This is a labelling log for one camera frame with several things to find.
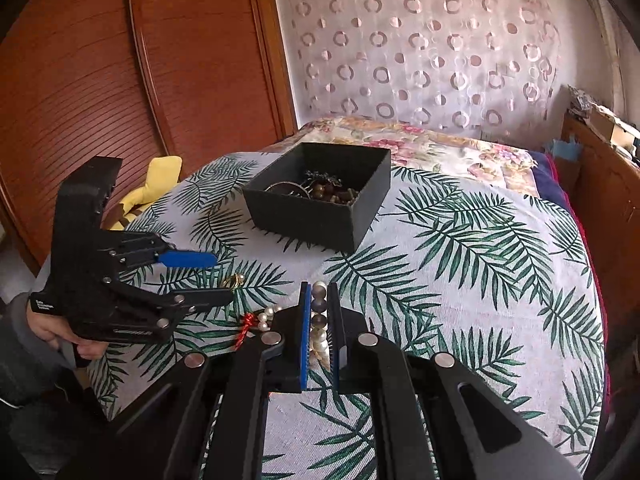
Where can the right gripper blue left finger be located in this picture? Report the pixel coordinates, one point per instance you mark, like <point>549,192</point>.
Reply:
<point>304,317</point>

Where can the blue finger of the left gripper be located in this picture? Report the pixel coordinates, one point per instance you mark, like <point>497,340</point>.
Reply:
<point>182,259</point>

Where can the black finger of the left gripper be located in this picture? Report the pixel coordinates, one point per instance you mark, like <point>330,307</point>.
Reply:
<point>204,300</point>

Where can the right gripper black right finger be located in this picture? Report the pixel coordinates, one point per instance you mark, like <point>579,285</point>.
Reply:
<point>337,337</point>

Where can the small gold earring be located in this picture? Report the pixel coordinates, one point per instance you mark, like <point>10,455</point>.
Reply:
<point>233,281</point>

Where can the grey sleeve forearm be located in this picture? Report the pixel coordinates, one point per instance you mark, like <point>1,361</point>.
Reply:
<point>29,366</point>

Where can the black square jewelry box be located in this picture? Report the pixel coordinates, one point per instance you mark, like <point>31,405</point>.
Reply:
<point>279,197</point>

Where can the dark bead jewelry pile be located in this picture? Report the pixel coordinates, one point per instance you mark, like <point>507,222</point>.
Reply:
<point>316,185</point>

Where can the person's left hand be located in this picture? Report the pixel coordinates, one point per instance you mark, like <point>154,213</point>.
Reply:
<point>54,329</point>

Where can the yellow plush toy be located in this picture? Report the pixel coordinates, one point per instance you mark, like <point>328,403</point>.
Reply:
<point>162,176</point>

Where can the brown wooden wardrobe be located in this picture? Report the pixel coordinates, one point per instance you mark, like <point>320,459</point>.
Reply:
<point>133,79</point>

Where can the floral quilt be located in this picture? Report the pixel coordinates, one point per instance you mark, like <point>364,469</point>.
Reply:
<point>417,148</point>

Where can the navy blue blanket red trim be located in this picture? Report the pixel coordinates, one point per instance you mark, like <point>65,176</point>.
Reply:
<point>576,316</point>

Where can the blue tissue box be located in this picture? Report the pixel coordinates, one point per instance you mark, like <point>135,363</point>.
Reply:
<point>568,150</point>

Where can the circle patterned sheer curtain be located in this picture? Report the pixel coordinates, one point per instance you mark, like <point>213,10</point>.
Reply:
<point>483,68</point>

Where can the wooden side cabinet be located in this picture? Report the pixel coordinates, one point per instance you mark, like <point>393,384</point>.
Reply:
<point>605,198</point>

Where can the cardboard box on cabinet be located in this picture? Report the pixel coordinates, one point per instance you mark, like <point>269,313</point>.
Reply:
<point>612,129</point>

